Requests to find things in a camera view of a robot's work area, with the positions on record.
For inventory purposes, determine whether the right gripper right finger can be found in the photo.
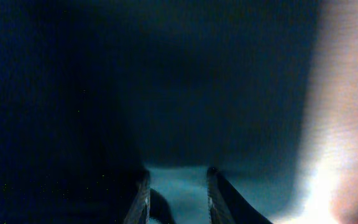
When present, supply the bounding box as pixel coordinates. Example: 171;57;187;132
206;167;272;224

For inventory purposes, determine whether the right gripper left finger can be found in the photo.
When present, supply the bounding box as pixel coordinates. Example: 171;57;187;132
123;172;150;224

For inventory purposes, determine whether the black t-shirt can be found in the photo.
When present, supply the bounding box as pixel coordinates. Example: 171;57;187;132
0;0;323;223

